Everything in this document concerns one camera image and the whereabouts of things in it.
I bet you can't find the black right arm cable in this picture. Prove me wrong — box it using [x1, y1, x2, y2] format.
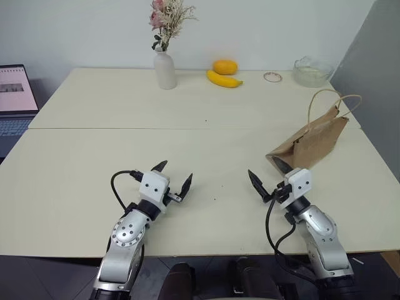
[264, 196, 317, 284]

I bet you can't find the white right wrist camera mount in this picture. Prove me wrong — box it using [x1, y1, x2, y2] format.
[279, 167, 313, 211]

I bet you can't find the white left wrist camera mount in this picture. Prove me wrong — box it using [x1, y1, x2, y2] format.
[138, 170, 171, 214]

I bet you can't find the yellow banana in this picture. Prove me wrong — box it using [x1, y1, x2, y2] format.
[206, 69, 245, 89]

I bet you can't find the brown wooden board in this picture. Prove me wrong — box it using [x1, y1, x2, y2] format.
[379, 249, 400, 276]

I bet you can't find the white ceramic vase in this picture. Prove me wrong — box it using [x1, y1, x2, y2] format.
[153, 51, 178, 91]

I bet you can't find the orange round fruit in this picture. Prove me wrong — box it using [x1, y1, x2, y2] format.
[212, 59, 239, 76]

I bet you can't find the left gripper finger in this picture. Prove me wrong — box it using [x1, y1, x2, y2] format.
[150, 160, 169, 173]
[174, 172, 194, 201]

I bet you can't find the brown paper bag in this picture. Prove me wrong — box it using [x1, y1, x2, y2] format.
[265, 89, 363, 173]

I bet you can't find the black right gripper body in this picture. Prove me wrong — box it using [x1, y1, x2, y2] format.
[264, 180, 294, 204]

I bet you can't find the clear glass bowl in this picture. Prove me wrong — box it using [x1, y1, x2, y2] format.
[292, 56, 333, 88]

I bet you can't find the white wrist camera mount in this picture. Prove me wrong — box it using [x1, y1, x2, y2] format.
[279, 167, 313, 211]
[138, 170, 171, 214]

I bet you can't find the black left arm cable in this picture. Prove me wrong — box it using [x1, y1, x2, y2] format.
[110, 169, 144, 214]

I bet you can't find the open laptop computer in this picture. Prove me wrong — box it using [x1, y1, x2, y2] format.
[0, 64, 40, 159]

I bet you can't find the dried pink flower bouquet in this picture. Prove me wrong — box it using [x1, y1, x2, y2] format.
[148, 0, 199, 53]

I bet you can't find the dark rounded shape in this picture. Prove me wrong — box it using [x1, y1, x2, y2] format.
[161, 262, 197, 300]
[227, 256, 281, 300]

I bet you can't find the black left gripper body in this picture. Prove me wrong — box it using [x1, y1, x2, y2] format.
[163, 186, 184, 206]

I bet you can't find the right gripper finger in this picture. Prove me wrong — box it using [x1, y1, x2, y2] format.
[273, 157, 295, 175]
[247, 169, 272, 203]

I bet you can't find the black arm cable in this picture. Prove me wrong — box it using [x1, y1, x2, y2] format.
[110, 169, 144, 214]
[264, 196, 317, 284]

